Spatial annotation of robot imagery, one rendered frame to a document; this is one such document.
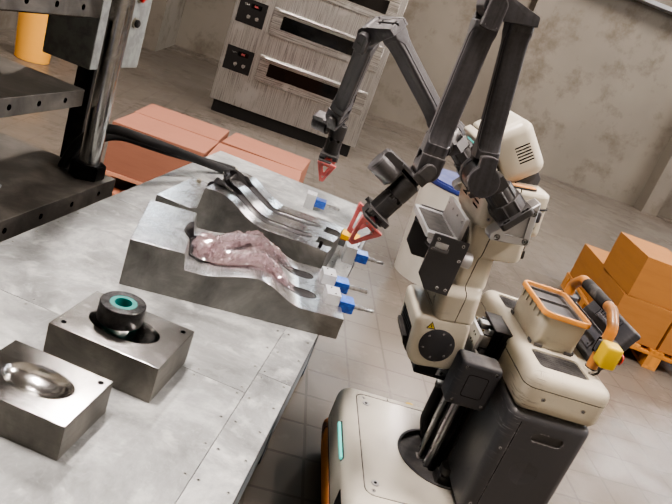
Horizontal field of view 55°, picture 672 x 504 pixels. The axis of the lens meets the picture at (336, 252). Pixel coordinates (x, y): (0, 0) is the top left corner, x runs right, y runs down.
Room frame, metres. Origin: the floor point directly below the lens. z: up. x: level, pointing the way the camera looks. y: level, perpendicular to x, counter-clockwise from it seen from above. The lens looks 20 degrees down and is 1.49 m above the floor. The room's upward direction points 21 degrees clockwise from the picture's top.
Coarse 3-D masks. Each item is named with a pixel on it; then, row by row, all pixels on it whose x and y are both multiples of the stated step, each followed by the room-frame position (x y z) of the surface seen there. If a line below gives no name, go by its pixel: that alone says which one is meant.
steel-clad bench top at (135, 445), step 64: (128, 192) 1.75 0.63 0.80; (320, 192) 2.49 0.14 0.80; (0, 256) 1.16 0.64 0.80; (64, 256) 1.25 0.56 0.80; (0, 320) 0.95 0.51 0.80; (192, 320) 1.19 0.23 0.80; (256, 320) 1.29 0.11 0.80; (192, 384) 0.98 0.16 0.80; (256, 384) 1.05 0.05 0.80; (0, 448) 0.69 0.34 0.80; (128, 448) 0.77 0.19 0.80; (192, 448) 0.82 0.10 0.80; (256, 448) 0.87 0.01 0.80
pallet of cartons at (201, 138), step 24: (120, 120) 3.70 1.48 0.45; (144, 120) 3.89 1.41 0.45; (168, 120) 4.10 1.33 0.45; (192, 120) 4.34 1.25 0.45; (120, 144) 3.63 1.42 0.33; (192, 144) 3.76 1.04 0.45; (216, 144) 3.98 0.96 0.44; (240, 144) 4.18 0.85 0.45; (264, 144) 4.43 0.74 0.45; (120, 168) 3.63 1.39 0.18; (144, 168) 3.64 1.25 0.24; (168, 168) 3.65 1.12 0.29; (288, 168) 4.03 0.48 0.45
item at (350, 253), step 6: (348, 246) 1.83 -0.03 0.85; (354, 246) 1.85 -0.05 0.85; (342, 252) 1.86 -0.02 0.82; (348, 252) 1.83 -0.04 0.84; (354, 252) 1.83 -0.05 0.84; (360, 252) 1.86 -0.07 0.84; (366, 252) 1.88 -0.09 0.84; (342, 258) 1.83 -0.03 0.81; (348, 258) 1.83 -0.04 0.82; (354, 258) 1.84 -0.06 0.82; (360, 258) 1.84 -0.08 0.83; (366, 258) 1.84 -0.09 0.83; (372, 258) 1.87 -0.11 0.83
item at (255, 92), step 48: (240, 0) 6.93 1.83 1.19; (288, 0) 6.99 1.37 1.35; (336, 0) 7.02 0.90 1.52; (384, 0) 7.08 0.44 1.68; (240, 48) 6.94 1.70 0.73; (288, 48) 7.01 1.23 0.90; (336, 48) 7.04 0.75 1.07; (384, 48) 7.11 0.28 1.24; (240, 96) 6.97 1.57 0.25; (288, 96) 7.03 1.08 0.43
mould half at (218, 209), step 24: (168, 192) 1.70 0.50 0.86; (192, 192) 1.78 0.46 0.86; (216, 192) 1.65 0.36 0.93; (264, 192) 1.87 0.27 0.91; (216, 216) 1.65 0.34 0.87; (240, 216) 1.64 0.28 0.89; (312, 216) 1.88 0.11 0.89; (288, 240) 1.63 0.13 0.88; (312, 240) 1.67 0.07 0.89; (312, 264) 1.63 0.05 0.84
